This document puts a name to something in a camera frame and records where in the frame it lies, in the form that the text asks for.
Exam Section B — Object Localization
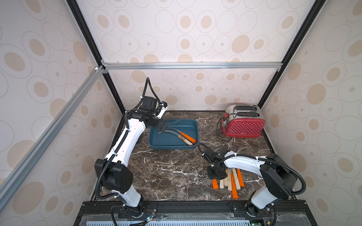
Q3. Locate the wooden handled labelled sickle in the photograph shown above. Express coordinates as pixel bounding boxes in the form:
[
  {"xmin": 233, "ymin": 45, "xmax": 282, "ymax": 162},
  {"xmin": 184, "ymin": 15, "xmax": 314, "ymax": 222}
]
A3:
[{"xmin": 157, "ymin": 130, "xmax": 193, "ymax": 146}]

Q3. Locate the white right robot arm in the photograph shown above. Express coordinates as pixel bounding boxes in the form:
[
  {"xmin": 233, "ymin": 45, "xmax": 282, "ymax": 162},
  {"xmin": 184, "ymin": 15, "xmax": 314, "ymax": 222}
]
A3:
[{"xmin": 198, "ymin": 143, "xmax": 306, "ymax": 217}]

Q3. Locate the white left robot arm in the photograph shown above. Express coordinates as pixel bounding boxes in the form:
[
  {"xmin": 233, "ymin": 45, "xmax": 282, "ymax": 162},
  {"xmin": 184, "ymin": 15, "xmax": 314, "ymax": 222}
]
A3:
[{"xmin": 94, "ymin": 78, "xmax": 169, "ymax": 210}]

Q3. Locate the teal plastic storage box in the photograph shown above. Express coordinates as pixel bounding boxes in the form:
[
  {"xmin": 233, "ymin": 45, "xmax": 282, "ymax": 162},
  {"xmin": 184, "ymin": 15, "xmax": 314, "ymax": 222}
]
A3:
[{"xmin": 149, "ymin": 119, "xmax": 199, "ymax": 150}]

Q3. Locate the red polka dot toaster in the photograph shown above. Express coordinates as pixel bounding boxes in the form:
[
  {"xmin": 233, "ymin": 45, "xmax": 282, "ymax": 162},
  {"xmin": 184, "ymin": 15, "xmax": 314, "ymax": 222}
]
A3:
[{"xmin": 219, "ymin": 104, "xmax": 265, "ymax": 137}]

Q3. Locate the black toaster power cable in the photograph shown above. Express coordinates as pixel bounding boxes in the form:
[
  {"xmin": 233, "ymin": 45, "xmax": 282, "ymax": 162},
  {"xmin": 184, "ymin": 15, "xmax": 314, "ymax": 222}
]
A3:
[{"xmin": 215, "ymin": 117, "xmax": 230, "ymax": 142}]

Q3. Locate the horizontal aluminium frame bar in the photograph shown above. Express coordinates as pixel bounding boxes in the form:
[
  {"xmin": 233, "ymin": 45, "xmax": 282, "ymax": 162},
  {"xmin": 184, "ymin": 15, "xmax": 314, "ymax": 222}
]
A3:
[{"xmin": 104, "ymin": 62, "xmax": 283, "ymax": 70}]

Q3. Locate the diagonal aluminium frame bar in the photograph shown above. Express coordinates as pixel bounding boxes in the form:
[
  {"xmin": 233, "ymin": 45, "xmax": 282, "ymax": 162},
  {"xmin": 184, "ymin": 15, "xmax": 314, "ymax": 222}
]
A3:
[{"xmin": 1, "ymin": 66, "xmax": 105, "ymax": 211}]

